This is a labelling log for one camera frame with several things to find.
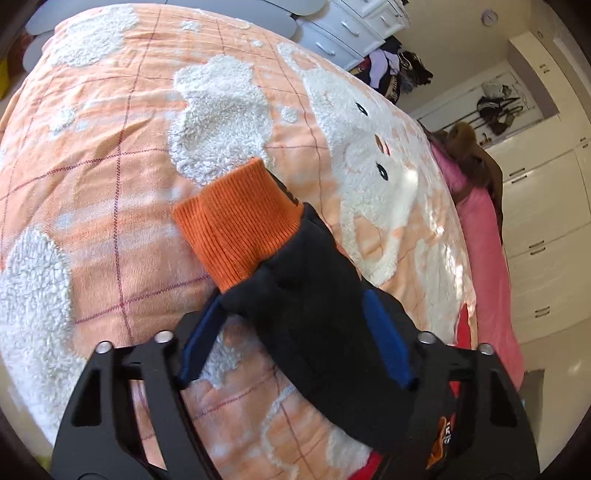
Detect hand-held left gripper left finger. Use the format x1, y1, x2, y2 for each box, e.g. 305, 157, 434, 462
50, 293, 228, 480

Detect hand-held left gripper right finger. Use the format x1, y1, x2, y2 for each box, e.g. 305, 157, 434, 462
362, 288, 542, 480

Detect black garment with orange cuff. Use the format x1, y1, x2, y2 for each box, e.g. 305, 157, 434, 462
172, 157, 462, 480

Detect pile of mixed clothes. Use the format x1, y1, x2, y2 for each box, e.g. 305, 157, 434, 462
348, 37, 435, 105

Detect red fleece blanket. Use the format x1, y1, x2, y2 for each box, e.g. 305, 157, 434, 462
348, 305, 478, 480

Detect pink duvet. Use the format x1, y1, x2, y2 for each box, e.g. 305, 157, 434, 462
429, 138, 526, 388

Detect orange bear print blanket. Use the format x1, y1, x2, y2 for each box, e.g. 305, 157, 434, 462
0, 4, 478, 480

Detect white wardrobe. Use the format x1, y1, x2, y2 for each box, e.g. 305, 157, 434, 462
482, 138, 591, 344

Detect brown coat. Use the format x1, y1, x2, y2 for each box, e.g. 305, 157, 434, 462
427, 122, 505, 241

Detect hanging dark bags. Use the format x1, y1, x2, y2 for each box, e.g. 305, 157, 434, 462
475, 82, 525, 136

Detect white chest of drawers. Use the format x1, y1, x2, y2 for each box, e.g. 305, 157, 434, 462
295, 0, 411, 71

